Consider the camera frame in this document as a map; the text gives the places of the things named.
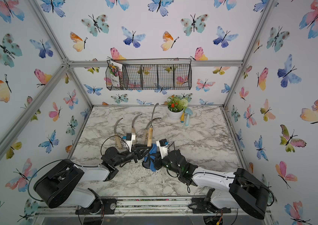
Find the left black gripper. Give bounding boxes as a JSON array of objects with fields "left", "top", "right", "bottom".
[{"left": 112, "top": 145, "right": 150, "bottom": 169}]

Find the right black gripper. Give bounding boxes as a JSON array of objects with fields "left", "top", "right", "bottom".
[{"left": 147, "top": 151, "right": 182, "bottom": 177}]

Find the blue grey rag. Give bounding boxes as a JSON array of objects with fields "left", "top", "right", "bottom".
[{"left": 142, "top": 144, "right": 161, "bottom": 172}]

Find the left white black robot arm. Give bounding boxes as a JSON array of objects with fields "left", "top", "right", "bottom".
[{"left": 33, "top": 144, "right": 157, "bottom": 215}]

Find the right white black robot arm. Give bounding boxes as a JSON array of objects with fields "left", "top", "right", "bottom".
[{"left": 147, "top": 150, "right": 272, "bottom": 220}]

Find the white pot with plant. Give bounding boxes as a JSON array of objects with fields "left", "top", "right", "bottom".
[{"left": 165, "top": 95, "right": 189, "bottom": 122}]

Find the seed packet in basket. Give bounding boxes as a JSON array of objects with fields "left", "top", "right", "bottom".
[{"left": 108, "top": 61, "right": 122, "bottom": 87}]

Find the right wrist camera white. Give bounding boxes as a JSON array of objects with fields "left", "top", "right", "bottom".
[{"left": 156, "top": 139, "right": 169, "bottom": 159}]

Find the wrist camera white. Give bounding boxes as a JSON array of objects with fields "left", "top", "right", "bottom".
[
  {"left": 156, "top": 139, "right": 169, "bottom": 159},
  {"left": 122, "top": 133, "right": 136, "bottom": 152}
]

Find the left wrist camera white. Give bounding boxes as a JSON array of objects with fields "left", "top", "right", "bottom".
[{"left": 122, "top": 133, "right": 136, "bottom": 152}]

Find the aluminium front rail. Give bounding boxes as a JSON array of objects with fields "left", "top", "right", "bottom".
[{"left": 36, "top": 196, "right": 268, "bottom": 219}]

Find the black wire wall basket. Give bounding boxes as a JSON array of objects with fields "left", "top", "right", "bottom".
[{"left": 105, "top": 58, "right": 192, "bottom": 91}]

